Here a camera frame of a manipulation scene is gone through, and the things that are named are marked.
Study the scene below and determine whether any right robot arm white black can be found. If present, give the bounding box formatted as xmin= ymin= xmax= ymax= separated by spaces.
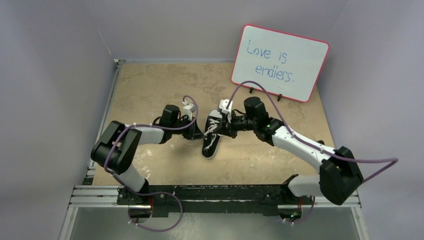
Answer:
xmin=205 ymin=96 xmax=364 ymax=206

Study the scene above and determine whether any white shoelace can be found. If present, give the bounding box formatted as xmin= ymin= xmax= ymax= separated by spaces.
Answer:
xmin=203 ymin=117 xmax=221 ymax=150

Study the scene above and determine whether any whiteboard with pink frame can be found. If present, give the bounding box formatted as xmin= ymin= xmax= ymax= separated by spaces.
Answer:
xmin=231 ymin=25 xmax=330 ymax=103

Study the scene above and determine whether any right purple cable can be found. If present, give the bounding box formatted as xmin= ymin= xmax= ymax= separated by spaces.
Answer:
xmin=226 ymin=80 xmax=399 ymax=226

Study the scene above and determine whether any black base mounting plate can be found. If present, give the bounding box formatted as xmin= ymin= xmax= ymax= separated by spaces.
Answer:
xmin=117 ymin=184 xmax=312 ymax=218

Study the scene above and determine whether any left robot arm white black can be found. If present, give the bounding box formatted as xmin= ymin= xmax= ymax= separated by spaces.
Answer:
xmin=90 ymin=103 xmax=203 ymax=205

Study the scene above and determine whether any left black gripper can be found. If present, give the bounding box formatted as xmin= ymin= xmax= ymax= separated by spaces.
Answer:
xmin=170 ymin=115 xmax=204 ymax=140

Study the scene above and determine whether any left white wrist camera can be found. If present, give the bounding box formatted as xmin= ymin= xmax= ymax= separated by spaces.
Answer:
xmin=181 ymin=103 xmax=196 ymax=121

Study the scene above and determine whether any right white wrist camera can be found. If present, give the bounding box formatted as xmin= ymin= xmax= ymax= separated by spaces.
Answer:
xmin=218 ymin=99 xmax=233 ymax=123

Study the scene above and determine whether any purple cable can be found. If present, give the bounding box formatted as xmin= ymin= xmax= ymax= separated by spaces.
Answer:
xmin=226 ymin=80 xmax=399 ymax=226
xmin=103 ymin=95 xmax=199 ymax=233

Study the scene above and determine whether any black white canvas sneaker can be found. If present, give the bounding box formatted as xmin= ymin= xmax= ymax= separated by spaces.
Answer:
xmin=201 ymin=108 xmax=222 ymax=159

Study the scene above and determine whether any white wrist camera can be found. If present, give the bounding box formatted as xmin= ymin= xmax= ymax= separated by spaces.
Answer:
xmin=218 ymin=99 xmax=233 ymax=123
xmin=181 ymin=103 xmax=196 ymax=121

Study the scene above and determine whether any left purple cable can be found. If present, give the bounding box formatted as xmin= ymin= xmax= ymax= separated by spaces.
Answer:
xmin=103 ymin=95 xmax=199 ymax=233

